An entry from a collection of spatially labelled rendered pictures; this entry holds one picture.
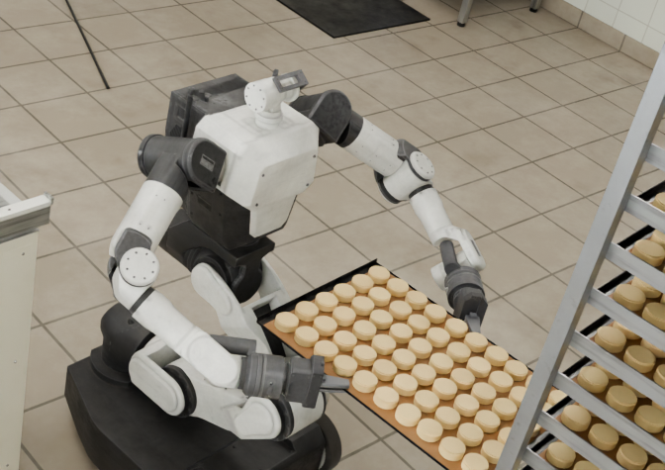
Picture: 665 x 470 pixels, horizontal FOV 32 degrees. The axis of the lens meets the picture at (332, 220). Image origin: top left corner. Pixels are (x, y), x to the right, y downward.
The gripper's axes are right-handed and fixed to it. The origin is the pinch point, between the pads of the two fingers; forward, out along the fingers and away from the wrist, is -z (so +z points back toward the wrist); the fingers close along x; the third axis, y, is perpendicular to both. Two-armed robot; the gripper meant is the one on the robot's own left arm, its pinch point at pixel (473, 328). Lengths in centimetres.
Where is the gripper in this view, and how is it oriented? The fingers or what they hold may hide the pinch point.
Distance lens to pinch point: 264.5
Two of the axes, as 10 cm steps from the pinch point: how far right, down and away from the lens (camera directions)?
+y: 9.8, 1.4, 1.4
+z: -0.4, -5.5, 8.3
